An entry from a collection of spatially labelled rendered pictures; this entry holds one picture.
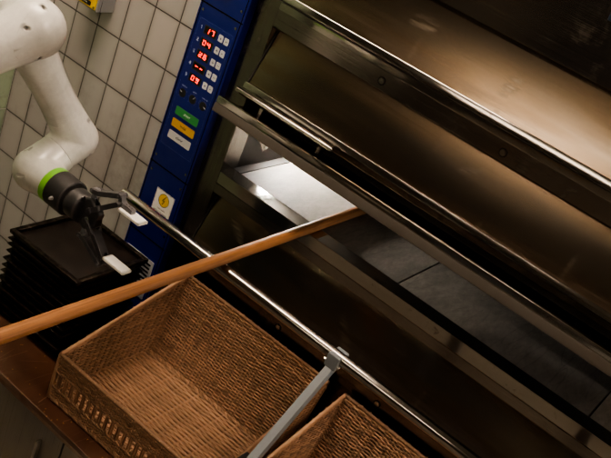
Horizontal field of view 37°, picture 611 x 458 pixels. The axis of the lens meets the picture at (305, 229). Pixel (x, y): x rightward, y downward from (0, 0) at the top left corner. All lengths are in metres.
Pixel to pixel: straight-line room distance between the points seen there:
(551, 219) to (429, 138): 0.36
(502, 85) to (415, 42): 0.24
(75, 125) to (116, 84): 0.62
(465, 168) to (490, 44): 0.30
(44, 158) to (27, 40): 0.44
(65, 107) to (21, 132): 1.01
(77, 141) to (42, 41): 0.44
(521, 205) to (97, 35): 1.42
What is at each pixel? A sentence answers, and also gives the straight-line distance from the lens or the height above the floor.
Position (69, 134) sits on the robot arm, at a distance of 2.25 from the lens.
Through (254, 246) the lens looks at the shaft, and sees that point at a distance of 2.23.
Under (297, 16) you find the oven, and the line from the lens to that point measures 2.40.
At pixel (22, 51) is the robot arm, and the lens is 1.88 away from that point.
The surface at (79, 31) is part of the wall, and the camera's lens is 2.95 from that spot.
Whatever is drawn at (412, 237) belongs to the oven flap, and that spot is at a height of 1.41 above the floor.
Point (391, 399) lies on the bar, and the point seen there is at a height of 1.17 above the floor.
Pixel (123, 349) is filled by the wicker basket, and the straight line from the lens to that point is 2.69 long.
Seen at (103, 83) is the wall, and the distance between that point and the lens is 2.89.
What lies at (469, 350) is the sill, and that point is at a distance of 2.30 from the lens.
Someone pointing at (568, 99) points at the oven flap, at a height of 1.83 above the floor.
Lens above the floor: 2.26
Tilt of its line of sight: 26 degrees down
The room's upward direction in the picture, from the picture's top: 23 degrees clockwise
